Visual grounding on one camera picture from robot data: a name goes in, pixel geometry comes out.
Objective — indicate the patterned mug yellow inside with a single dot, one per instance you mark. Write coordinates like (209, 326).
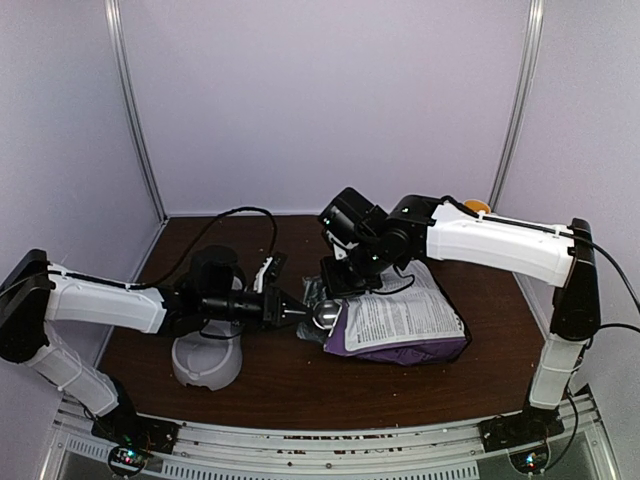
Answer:
(477, 205)

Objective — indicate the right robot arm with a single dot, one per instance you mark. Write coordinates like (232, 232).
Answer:
(366, 241)

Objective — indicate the right aluminium corner post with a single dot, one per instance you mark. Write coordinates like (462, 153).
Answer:
(528, 63)

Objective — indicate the aluminium corner post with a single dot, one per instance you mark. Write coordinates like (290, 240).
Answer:
(117, 38)
(528, 63)

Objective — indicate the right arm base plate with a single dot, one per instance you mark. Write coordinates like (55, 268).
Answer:
(509, 431)

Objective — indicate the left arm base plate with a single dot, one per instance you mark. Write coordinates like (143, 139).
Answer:
(126, 427)

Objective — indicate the aluminium front rail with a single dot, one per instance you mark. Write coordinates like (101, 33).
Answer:
(452, 450)

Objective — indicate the metal food scoop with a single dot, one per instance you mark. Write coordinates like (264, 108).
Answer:
(326, 314)

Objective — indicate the purple puppy food bag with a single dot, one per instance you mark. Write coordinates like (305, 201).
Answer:
(410, 322)

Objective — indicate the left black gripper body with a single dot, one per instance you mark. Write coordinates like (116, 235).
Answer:
(270, 306)

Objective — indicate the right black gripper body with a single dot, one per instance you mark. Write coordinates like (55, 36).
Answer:
(353, 278)

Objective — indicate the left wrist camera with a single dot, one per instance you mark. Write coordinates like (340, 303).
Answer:
(269, 271)

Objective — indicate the grey double pet bowl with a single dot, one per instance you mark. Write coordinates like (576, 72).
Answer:
(210, 358)

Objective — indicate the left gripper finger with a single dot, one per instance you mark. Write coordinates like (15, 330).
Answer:
(291, 305)
(297, 316)

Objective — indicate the left aluminium corner post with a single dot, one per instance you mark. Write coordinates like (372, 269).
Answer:
(117, 38)

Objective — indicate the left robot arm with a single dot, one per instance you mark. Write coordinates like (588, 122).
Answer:
(38, 293)

